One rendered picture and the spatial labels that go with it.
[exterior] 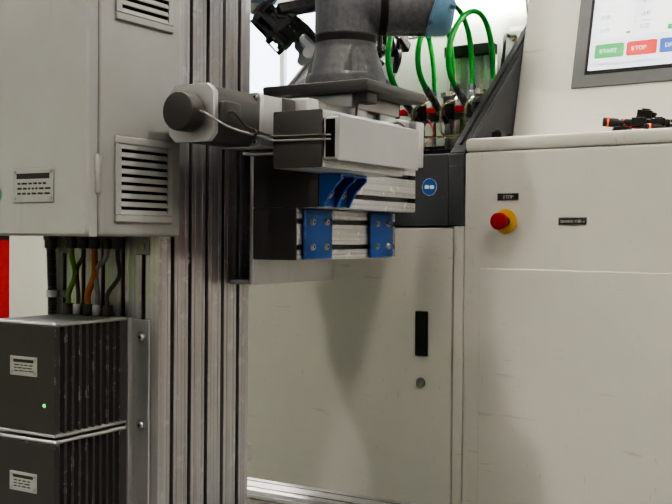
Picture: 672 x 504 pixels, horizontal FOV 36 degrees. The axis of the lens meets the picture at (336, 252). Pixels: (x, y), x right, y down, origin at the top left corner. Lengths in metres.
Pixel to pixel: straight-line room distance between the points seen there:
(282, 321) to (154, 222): 0.98
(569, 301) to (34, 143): 1.11
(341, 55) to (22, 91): 0.59
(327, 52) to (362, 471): 1.02
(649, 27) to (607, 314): 0.68
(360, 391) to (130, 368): 0.82
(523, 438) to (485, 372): 0.16
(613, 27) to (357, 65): 0.76
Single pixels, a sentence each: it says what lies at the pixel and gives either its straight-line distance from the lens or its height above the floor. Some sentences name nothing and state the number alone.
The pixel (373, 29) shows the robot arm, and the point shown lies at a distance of 1.93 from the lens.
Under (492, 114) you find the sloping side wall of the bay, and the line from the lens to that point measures 2.37.
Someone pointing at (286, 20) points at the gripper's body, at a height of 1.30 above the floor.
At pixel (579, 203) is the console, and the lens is 2.13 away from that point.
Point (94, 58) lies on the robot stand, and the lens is 1.53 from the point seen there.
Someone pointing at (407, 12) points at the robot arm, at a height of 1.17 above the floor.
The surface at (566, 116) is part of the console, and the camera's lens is 2.41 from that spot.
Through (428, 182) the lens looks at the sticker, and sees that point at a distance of 2.29.
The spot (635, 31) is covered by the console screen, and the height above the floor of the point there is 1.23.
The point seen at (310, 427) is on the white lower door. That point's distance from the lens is 2.51.
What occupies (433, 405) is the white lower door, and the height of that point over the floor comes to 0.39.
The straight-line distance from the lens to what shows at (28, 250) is 6.18.
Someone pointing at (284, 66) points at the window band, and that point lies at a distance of 7.67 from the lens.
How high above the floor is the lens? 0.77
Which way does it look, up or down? 1 degrees down
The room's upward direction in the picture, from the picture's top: straight up
